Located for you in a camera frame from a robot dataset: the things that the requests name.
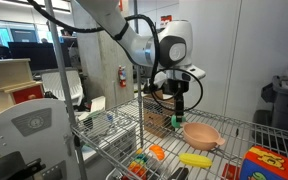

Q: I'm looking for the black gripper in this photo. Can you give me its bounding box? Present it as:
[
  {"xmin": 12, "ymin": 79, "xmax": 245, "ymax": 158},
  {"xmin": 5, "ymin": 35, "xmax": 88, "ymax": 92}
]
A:
[{"xmin": 167, "ymin": 77, "xmax": 191, "ymax": 118}]

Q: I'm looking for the green ball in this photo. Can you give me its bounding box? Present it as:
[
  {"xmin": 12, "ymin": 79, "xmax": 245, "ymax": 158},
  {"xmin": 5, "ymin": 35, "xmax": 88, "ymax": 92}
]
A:
[{"xmin": 170, "ymin": 114, "xmax": 187, "ymax": 130}]

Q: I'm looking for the black flat object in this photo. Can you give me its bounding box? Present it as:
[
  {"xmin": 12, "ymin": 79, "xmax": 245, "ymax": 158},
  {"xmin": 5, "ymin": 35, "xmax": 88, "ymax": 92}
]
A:
[{"xmin": 167, "ymin": 167, "xmax": 190, "ymax": 180}]

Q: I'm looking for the cardboard box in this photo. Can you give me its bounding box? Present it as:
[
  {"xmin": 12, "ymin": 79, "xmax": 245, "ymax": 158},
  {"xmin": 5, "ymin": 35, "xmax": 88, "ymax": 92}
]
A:
[{"xmin": 143, "ymin": 90, "xmax": 178, "ymax": 140}]

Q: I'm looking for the metal rack pole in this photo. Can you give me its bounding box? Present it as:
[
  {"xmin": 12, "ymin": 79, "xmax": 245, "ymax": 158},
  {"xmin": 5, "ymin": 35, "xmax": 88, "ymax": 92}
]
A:
[
  {"xmin": 44, "ymin": 0, "xmax": 89, "ymax": 180},
  {"xmin": 133, "ymin": 0, "xmax": 145, "ymax": 149}
]

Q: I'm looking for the yellow toy corn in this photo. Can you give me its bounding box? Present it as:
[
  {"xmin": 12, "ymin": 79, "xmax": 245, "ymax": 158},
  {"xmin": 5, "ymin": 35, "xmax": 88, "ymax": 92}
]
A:
[{"xmin": 178, "ymin": 152, "xmax": 214, "ymax": 169}]

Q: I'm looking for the red fire extinguisher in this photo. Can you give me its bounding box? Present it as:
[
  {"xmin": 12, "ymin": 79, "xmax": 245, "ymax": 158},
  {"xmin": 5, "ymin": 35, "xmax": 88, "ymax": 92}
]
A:
[{"xmin": 118, "ymin": 65, "xmax": 128, "ymax": 89}]

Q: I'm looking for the white appliance under shelf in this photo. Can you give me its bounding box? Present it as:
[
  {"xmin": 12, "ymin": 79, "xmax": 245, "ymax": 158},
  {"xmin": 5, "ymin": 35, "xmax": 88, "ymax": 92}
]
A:
[{"xmin": 79, "ymin": 112, "xmax": 142, "ymax": 165}]

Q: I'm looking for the rainbow stacking toy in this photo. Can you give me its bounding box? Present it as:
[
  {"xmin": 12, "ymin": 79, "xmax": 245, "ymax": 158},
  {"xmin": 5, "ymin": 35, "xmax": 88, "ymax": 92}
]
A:
[{"xmin": 127, "ymin": 148, "xmax": 150, "ymax": 180}]

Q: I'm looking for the white paper box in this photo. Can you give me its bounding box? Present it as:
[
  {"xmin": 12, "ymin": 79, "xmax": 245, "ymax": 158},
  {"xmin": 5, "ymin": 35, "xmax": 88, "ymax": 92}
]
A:
[{"xmin": 90, "ymin": 95, "xmax": 108, "ymax": 114}]

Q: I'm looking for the red white poster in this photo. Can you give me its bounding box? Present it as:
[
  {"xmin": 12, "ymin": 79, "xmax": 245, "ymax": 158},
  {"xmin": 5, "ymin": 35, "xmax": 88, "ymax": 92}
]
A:
[{"xmin": 160, "ymin": 14, "xmax": 173, "ymax": 29}]

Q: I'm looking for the colourful plush cube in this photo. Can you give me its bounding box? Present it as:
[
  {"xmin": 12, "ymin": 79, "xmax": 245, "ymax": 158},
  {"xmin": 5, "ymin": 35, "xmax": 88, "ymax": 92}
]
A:
[{"xmin": 239, "ymin": 145, "xmax": 288, "ymax": 180}]

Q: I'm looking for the white slatted chair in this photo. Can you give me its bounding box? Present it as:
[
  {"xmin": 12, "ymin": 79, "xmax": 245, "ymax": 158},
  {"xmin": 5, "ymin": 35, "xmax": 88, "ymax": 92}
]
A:
[{"xmin": 41, "ymin": 69, "xmax": 85, "ymax": 108}]

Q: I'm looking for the person with dark hair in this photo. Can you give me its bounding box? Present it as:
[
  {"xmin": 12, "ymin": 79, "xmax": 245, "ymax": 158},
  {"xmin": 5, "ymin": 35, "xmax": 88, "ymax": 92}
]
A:
[{"xmin": 60, "ymin": 28, "xmax": 80, "ymax": 69}]

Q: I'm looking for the white robot control box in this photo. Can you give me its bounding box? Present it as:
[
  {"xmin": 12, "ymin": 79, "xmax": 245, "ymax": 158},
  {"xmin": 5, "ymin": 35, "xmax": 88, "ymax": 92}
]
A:
[{"xmin": 0, "ymin": 98, "xmax": 82, "ymax": 180}]

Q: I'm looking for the black computer monitor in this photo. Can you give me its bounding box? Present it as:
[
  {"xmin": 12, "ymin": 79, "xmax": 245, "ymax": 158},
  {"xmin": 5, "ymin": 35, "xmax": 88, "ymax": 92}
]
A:
[{"xmin": 7, "ymin": 41, "xmax": 74, "ymax": 73}]

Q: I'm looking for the wooden toy cabinet red drawer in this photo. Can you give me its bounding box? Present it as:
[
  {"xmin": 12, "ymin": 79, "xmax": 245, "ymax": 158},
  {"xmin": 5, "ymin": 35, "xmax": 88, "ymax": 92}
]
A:
[{"xmin": 0, "ymin": 58, "xmax": 46, "ymax": 116}]

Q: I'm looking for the pink bowl with handles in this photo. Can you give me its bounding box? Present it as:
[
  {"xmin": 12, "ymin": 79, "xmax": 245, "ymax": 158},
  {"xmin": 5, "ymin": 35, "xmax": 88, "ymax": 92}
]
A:
[{"xmin": 179, "ymin": 121, "xmax": 227, "ymax": 152}]

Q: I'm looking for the metal wire shelf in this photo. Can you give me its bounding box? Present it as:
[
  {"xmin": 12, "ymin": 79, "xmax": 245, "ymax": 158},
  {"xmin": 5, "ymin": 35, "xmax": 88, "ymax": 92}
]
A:
[{"xmin": 71, "ymin": 96, "xmax": 288, "ymax": 180}]

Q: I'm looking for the black clamp bracket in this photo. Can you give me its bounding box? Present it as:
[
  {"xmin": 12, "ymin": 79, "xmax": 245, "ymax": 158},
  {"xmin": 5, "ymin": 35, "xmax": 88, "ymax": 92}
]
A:
[{"xmin": 0, "ymin": 151, "xmax": 48, "ymax": 180}]

